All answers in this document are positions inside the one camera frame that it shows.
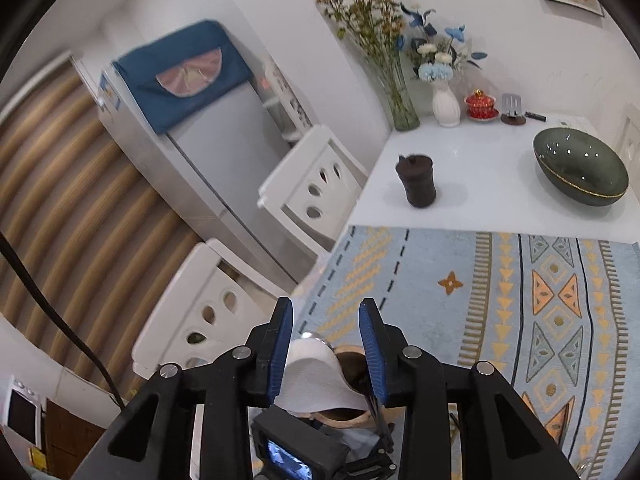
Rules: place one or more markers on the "glass vase dried flowers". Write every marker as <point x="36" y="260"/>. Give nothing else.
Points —
<point x="376" y="28"/>

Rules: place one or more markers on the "red lidded tea cup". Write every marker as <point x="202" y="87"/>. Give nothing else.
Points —
<point x="480" y="106"/>

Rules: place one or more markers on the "patterned blue table mat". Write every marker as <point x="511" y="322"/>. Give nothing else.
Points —
<point x="557" y="316"/>

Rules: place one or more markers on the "blue white flower bouquet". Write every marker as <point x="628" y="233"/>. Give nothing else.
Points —
<point x="436" y="53"/>

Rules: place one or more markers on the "dark green ceramic bowl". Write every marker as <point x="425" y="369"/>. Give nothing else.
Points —
<point x="581" y="166"/>

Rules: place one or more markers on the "white ribbed vase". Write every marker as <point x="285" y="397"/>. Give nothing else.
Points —
<point x="445" y="105"/>

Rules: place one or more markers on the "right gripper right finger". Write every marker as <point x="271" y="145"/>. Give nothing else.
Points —
<point x="500" y="437"/>

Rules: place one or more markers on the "white chair far left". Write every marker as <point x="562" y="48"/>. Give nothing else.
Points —
<point x="313" y="190"/>

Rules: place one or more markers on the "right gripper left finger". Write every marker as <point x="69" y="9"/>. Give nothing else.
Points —
<point x="152" y="437"/>

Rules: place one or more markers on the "brown wooden utensil holder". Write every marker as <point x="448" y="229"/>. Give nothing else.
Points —
<point x="354" y="367"/>

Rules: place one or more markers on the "white microwave oven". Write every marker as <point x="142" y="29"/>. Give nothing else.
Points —
<point x="22" y="411"/>

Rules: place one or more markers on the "dark brown lidded jar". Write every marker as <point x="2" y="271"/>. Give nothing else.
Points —
<point x="416" y="173"/>

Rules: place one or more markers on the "black chopstick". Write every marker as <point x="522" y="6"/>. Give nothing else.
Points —
<point x="381" y="426"/>

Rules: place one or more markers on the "white chair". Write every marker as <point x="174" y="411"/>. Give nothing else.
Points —
<point x="209" y="307"/>
<point x="313" y="190"/>

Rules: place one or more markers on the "silver refrigerator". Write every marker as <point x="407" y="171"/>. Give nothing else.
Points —
<point x="209" y="169"/>

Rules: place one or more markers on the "blue fridge cover cloth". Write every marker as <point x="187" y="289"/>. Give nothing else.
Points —
<point x="180" y="74"/>

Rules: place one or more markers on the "white chair near left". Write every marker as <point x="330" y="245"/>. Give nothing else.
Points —
<point x="209" y="307"/>

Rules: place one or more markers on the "silver metal spoon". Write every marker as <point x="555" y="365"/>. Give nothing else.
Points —
<point x="315" y="336"/>

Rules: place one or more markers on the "small black remote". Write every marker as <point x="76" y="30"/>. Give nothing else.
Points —
<point x="535" y="116"/>

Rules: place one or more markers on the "small metal napkin stand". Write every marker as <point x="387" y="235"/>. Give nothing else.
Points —
<point x="511" y="110"/>

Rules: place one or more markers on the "white ceramic rice paddle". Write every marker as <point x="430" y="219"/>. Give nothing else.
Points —
<point x="313" y="381"/>

